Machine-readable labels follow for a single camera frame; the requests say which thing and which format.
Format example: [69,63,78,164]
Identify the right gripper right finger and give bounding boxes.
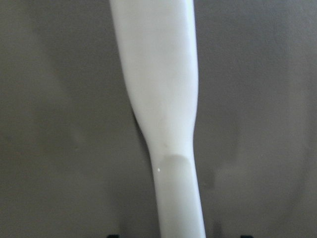
[240,235,253,238]

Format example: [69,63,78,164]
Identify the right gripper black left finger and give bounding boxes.
[106,234,119,238]

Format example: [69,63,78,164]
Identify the beige hand brush black bristles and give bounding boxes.
[110,0,206,238]

